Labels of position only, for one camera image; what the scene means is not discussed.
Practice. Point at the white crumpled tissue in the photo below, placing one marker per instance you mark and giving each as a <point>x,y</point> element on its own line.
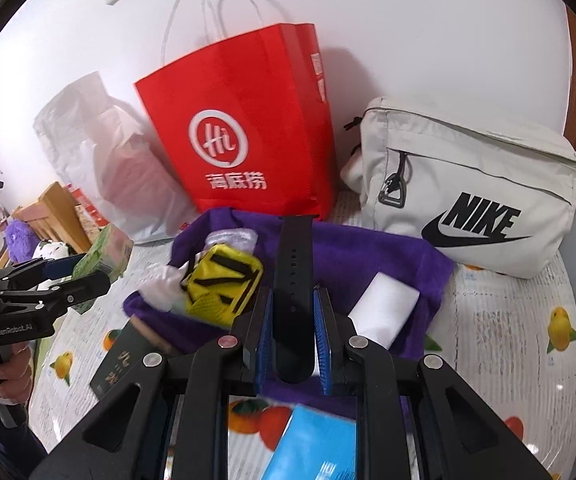
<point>162,287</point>

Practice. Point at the clear plastic pouch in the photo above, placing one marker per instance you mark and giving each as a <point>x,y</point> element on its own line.
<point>233,237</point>

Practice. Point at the white sponge block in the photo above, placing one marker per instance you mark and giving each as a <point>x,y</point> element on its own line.
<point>385,305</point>

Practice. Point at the beige waist bag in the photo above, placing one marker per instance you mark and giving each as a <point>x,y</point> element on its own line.
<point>468,170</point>

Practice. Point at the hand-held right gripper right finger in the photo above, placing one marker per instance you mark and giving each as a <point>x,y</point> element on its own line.
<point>324,340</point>

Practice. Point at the wooden furniture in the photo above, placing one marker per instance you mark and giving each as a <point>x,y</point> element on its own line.
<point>57,210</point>

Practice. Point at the white plastic bag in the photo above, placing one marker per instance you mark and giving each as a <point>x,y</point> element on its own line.
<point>82,150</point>

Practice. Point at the dark green box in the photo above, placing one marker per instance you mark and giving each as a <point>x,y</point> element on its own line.
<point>117,360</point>

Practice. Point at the red paper bag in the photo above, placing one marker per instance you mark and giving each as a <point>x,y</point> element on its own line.
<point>248,85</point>

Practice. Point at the fruit printed bed sheet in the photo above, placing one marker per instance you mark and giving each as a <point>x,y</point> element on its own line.
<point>508,335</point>

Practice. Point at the white spotted cushion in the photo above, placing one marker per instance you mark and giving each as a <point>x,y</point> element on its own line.
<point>52,251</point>

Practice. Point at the purple plush toy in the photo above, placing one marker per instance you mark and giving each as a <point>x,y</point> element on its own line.
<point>20,240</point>

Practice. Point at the green tissue packet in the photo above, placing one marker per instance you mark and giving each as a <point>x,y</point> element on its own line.
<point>107,250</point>

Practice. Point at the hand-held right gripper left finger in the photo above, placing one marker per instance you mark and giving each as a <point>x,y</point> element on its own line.
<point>263,340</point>

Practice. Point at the blue box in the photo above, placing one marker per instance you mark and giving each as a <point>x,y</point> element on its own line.
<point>308,445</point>

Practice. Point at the person's dark denim clothing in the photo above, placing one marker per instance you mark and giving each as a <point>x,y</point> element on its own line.
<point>7,440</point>

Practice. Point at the purple towel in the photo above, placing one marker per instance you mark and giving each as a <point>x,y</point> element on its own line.
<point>368,255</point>

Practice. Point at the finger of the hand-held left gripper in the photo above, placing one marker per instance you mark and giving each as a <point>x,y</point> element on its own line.
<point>82,285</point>
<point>60,265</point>

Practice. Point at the person's left hand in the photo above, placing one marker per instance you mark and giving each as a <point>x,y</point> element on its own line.
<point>15,370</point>

